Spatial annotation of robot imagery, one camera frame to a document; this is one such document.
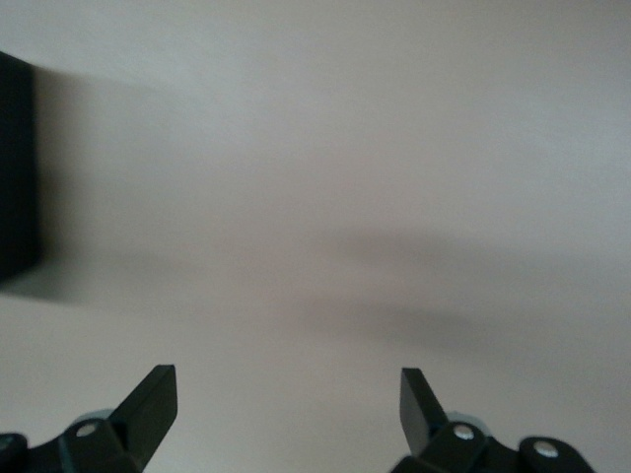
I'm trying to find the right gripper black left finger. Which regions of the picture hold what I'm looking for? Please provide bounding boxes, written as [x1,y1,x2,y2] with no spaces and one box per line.
[0,364,178,473]

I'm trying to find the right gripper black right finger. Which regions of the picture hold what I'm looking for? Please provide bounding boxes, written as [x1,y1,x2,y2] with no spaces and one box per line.
[391,367,597,473]

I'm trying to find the black plastic box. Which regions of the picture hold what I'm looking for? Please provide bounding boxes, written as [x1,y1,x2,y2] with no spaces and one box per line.
[0,50,39,291]

